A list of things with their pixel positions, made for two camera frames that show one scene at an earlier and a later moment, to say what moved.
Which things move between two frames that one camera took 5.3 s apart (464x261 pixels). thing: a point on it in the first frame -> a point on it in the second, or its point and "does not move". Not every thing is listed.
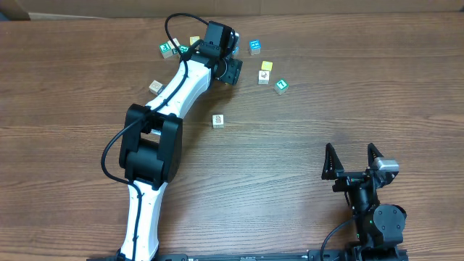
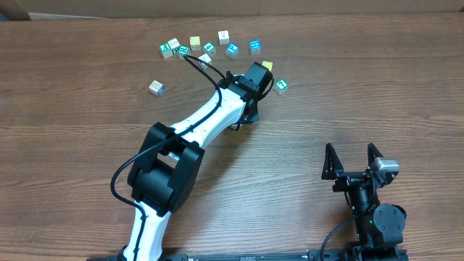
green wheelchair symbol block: (166, 50) does not move
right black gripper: (333, 170) does not move
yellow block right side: (267, 65) does not move
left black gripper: (232, 69) -> (254, 113)
